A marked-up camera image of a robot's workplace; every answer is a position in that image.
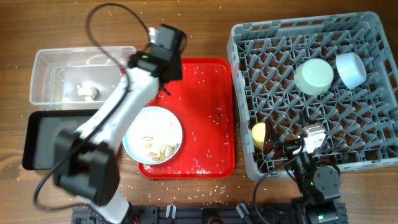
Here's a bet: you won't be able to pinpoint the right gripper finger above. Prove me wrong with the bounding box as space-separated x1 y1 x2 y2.
262 149 282 159
264 118 279 146

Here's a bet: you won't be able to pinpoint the yellow plastic cup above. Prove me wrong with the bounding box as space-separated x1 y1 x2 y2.
252 123 266 151

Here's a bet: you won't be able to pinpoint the light green bowl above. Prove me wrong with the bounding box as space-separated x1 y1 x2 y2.
294 58 334 96

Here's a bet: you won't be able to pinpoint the small light blue bowl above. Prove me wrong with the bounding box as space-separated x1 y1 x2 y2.
336 52 367 90

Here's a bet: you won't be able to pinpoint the light blue plate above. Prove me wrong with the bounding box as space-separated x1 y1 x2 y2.
123 106 183 165

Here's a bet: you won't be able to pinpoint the white tissue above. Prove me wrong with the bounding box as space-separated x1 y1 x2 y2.
77 86 99 102

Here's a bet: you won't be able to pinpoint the red snack wrapper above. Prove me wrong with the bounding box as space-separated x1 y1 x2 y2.
120 68 126 78

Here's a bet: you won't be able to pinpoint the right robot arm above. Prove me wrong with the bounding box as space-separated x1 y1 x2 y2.
263 117 341 223

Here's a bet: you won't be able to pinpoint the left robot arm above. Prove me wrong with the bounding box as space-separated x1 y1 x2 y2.
52 24 187 223

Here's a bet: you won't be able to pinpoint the grey dishwasher rack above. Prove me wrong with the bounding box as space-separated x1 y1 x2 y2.
227 12 397 181

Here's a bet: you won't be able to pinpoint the red plastic tray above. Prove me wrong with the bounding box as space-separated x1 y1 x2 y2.
138 57 235 179

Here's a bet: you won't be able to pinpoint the rice and peanuts leftovers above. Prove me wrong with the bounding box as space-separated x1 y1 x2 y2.
142 136 180 162

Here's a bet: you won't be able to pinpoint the clear plastic bin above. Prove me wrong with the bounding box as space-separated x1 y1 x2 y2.
29 47 121 110

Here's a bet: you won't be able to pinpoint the black plastic bin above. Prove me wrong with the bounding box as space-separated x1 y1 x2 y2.
22 110 96 170

